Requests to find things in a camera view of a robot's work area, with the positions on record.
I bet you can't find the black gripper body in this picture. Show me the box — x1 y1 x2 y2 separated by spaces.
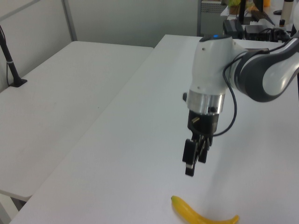
186 109 220 148

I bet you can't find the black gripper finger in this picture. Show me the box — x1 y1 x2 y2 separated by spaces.
182 139 199 177
198 139 210 164

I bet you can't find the yellow banana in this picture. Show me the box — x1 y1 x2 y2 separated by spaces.
171 195 240 224

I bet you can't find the black power supply box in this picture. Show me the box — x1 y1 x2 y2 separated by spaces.
222 19 245 39

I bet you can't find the black electronics box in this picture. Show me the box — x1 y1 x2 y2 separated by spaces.
244 24 272 42

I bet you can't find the perforated grey metal cabinet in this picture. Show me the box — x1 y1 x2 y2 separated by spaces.
197 0 228 37

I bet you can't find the black monitor stand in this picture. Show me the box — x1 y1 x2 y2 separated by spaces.
238 0 247 24

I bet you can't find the white background desk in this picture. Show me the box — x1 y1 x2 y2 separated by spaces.
221 4 299 44

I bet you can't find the white side table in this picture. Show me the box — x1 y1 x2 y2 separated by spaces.
0 41 155 203

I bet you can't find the white cylinder with dark cap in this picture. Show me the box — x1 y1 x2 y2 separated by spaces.
281 0 294 22

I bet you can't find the black pole with base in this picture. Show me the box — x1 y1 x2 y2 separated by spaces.
0 24 28 88

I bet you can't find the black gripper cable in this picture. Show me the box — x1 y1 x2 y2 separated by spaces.
211 38 299 137

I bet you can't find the black cable bundle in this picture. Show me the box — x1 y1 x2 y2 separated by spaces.
270 28 291 43

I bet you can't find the grey metal frame post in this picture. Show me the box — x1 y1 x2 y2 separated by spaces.
61 0 78 42

